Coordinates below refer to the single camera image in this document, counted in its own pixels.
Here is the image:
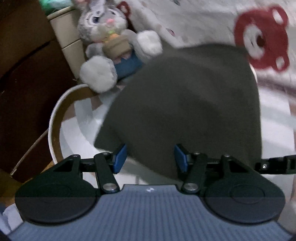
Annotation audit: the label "dark grey knit sweater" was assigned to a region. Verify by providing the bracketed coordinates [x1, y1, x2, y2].
[94, 43, 263, 180]

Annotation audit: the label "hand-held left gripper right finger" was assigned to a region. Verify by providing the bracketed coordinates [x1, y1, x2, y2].
[174, 143, 255, 194]

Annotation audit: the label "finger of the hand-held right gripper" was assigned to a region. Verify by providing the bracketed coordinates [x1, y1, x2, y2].
[255, 155, 296, 175]

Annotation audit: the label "wooden bed frame white edge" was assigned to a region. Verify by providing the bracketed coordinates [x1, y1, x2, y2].
[10, 84, 97, 175]

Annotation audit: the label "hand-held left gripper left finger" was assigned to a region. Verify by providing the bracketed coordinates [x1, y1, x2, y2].
[53, 143, 128, 194]

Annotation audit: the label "green plastic bag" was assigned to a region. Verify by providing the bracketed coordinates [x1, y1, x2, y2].
[39, 0, 72, 11]

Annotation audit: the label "beige nightstand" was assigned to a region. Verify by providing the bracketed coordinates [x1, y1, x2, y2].
[47, 6, 86, 79]

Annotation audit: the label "grey plush rabbit toy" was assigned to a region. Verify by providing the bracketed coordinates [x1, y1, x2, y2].
[77, 0, 163, 93]

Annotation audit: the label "dark wooden dresser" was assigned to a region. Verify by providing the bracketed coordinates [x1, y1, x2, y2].
[0, 0, 79, 183]

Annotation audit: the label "white bear print quilt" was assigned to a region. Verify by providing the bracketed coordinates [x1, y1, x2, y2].
[113, 0, 296, 88]

